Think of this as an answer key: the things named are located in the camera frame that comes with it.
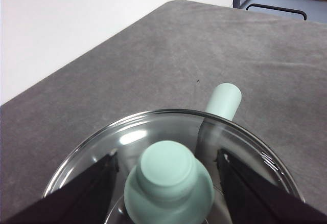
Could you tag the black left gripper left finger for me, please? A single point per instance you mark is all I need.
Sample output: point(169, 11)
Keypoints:
point(84, 196)

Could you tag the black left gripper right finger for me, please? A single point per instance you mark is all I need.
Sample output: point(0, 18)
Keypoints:
point(255, 201)

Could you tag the glass lid with green knob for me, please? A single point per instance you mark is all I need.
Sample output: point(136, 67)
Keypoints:
point(163, 167)

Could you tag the black metal tube frame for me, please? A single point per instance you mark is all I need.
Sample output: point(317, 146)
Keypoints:
point(278, 8)

